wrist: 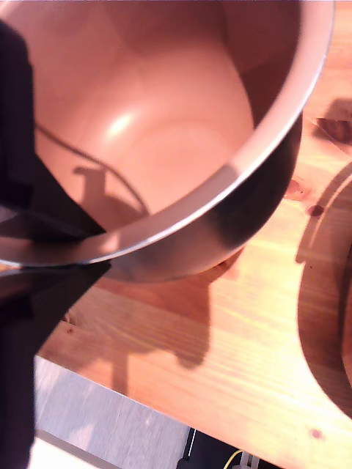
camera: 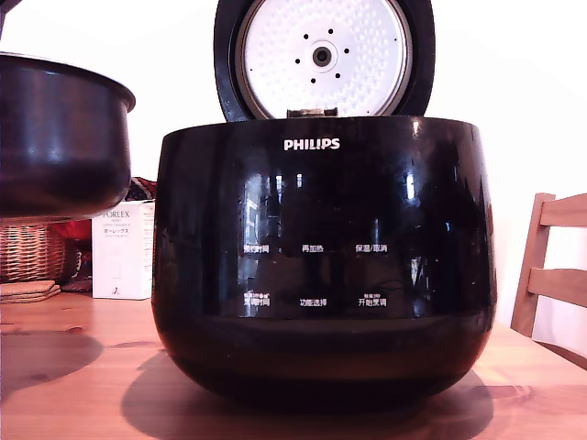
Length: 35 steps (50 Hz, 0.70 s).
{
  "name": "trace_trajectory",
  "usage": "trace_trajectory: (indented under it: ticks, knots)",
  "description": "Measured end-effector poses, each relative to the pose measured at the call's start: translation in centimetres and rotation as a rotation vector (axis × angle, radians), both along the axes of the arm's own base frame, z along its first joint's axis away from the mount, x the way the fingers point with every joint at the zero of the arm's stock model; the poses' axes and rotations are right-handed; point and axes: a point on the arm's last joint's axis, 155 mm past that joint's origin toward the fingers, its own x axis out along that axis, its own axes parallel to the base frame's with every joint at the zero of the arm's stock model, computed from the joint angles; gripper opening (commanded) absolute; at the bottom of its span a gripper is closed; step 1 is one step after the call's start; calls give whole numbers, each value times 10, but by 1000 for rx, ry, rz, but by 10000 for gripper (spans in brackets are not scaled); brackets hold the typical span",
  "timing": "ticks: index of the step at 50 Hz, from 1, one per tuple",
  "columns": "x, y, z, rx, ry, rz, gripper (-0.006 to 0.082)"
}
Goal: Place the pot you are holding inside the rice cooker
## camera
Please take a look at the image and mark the black cooking pot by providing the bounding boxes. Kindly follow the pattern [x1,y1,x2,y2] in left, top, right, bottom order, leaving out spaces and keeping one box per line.
[0,51,137,222]

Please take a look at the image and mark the black rice cooker lid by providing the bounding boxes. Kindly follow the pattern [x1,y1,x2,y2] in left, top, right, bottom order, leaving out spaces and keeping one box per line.
[213,0,436,123]

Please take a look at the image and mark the black Philips rice cooker body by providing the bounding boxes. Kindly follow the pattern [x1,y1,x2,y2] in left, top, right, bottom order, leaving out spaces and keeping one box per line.
[152,115,499,410]

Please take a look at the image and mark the dark patterned cloth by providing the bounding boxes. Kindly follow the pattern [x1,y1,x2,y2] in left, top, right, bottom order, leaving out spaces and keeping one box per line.
[125,177,159,202]

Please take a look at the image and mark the woven wicker basket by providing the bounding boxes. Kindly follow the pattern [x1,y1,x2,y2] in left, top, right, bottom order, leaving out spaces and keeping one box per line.
[0,222,67,284]

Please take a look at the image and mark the red glass bowl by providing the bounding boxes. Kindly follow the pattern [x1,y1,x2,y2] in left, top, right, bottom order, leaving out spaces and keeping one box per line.
[47,219,94,281]

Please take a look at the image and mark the white Porlex box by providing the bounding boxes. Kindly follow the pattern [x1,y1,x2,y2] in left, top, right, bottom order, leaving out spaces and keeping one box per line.
[91,200,156,301]

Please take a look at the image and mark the stack of cork coasters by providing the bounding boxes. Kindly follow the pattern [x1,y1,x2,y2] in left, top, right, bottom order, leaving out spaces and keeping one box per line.
[0,280,61,305]

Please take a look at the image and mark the wooden chair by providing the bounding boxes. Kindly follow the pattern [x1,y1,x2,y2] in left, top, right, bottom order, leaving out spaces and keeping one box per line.
[509,192,587,363]

